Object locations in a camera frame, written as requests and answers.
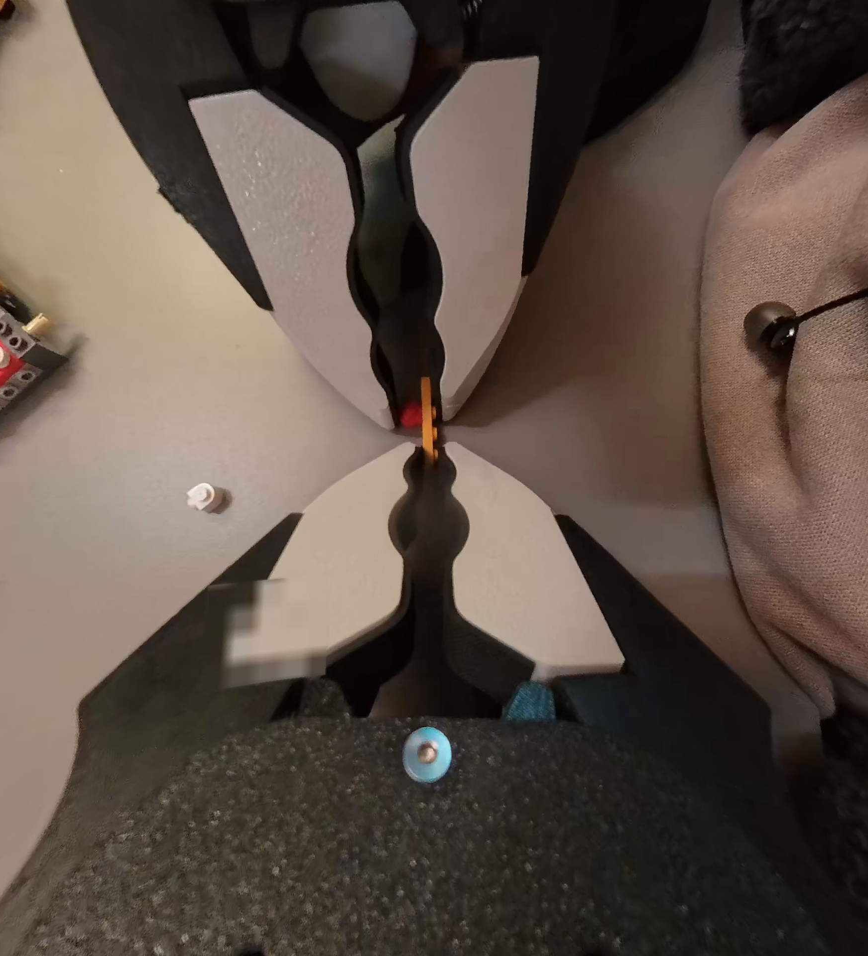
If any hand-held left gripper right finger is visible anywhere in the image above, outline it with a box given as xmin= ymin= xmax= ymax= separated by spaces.
xmin=443 ymin=442 xmax=625 ymax=712

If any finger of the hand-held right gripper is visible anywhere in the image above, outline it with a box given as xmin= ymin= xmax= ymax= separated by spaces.
xmin=404 ymin=54 xmax=541 ymax=423
xmin=187 ymin=88 xmax=395 ymax=430

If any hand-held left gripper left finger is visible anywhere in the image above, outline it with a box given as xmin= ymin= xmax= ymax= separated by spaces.
xmin=268 ymin=442 xmax=414 ymax=716

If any long orange lego plate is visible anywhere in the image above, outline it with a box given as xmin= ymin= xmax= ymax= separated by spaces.
xmin=419 ymin=375 xmax=444 ymax=466

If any orange lego car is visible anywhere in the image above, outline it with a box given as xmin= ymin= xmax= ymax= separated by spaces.
xmin=0 ymin=223 xmax=70 ymax=454

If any beige sweatshirt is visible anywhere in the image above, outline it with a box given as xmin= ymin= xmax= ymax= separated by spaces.
xmin=699 ymin=52 xmax=868 ymax=719

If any black drawstring cord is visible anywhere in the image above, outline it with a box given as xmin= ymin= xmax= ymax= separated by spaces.
xmin=742 ymin=271 xmax=868 ymax=357

